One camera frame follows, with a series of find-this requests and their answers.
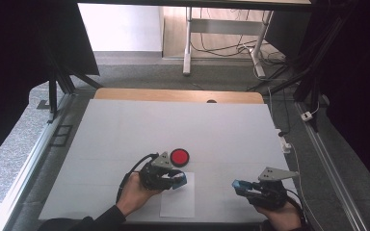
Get white power strip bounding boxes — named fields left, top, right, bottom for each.
left=275, top=128, right=293, bottom=154

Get person's left hand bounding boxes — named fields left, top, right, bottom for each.
left=116, top=172, right=163, bottom=218

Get red round ink pad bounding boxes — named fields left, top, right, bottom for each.
left=169, top=147, right=191, bottom=168

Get black curtain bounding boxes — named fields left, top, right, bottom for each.
left=304, top=0, right=370, bottom=197
left=0, top=0, right=101, bottom=172

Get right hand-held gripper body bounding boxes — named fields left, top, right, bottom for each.
left=246, top=167, right=300, bottom=212

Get black floor cables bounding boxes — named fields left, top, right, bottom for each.
left=190, top=8, right=287, bottom=66

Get person's right hand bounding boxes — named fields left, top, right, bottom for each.
left=253, top=200, right=303, bottom=231

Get white metal desk frame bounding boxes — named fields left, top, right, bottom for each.
left=182, top=6, right=275, bottom=79

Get aluminium rail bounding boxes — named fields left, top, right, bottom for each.
left=0, top=92, right=75, bottom=231
left=293, top=100, right=369, bottom=231

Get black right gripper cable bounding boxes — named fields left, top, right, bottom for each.
left=285, top=188, right=308, bottom=231

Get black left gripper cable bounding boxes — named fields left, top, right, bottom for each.
left=115, top=152, right=160, bottom=204

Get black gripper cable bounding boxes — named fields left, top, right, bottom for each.
left=285, top=188, right=308, bottom=231
left=115, top=152, right=160, bottom=204

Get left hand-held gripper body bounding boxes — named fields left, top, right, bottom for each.
left=139, top=151, right=175, bottom=192

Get black metal stand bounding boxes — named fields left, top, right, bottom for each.
left=246, top=13, right=338, bottom=133

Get white table cover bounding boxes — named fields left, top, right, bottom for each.
left=38, top=98, right=298, bottom=224

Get blue stamp cap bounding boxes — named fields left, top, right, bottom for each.
left=231, top=179, right=249, bottom=194

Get thin white cable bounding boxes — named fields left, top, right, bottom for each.
left=289, top=145, right=324, bottom=231

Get black tripod stand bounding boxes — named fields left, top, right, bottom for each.
left=37, top=47, right=104, bottom=125

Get blue stamp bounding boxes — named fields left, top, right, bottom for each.
left=172, top=173, right=188, bottom=191

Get white paper sheet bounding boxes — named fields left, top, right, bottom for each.
left=159, top=170, right=197, bottom=219

